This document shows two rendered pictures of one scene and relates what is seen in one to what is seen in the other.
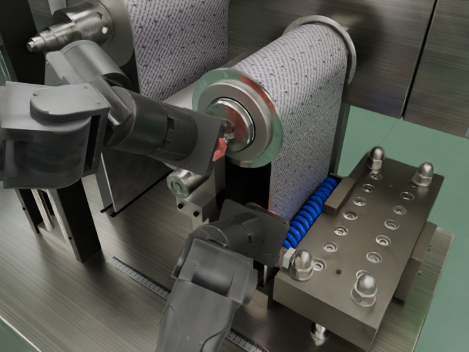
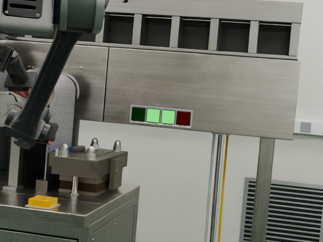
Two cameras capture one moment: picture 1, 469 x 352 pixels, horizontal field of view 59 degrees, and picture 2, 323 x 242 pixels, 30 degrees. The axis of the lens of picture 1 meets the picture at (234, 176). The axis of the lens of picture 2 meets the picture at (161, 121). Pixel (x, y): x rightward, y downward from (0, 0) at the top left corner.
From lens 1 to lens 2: 1.70 m
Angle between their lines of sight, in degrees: 41
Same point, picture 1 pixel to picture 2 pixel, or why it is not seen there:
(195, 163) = (28, 84)
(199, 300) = not seen: hidden behind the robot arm
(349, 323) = (86, 165)
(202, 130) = (30, 75)
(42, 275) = not seen: outside the picture
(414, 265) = (113, 163)
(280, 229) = (55, 125)
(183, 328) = not seen: hidden behind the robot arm
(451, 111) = (121, 112)
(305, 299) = (66, 163)
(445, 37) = (113, 81)
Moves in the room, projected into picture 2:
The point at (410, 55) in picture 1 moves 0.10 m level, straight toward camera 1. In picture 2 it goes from (101, 90) to (98, 90)
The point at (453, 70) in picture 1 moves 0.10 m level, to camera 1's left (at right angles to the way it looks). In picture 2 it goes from (118, 94) to (94, 92)
